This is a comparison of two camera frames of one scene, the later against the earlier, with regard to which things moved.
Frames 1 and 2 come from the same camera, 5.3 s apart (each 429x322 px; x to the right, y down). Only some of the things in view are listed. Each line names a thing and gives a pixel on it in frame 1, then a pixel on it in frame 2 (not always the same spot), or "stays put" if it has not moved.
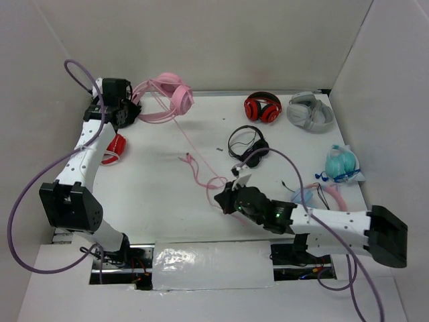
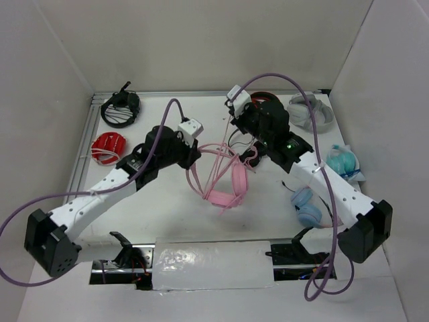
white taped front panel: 212,265 stays put
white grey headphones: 305,111 stays put
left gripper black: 135,111 → 191,154
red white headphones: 115,149 stays put
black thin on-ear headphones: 253,159 stays put
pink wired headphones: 162,97 → 219,174
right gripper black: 225,197 → 238,121
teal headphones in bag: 342,165 stays put
